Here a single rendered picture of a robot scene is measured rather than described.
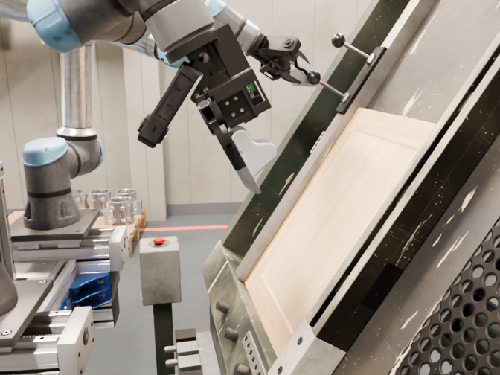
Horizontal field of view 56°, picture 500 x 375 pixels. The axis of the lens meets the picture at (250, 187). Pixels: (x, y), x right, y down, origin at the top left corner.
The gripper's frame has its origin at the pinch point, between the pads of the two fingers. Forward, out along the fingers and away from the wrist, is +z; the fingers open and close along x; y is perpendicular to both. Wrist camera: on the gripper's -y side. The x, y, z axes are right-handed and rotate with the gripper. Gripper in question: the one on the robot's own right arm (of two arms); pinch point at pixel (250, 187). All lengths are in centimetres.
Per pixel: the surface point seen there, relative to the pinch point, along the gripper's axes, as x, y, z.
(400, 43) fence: 62, 50, 2
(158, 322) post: 76, -49, 47
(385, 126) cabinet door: 42, 32, 14
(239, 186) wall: 393, -23, 105
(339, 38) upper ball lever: 66, 37, -6
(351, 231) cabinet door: 28.4, 13.2, 26.6
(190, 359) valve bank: 42, -35, 44
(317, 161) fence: 60, 17, 19
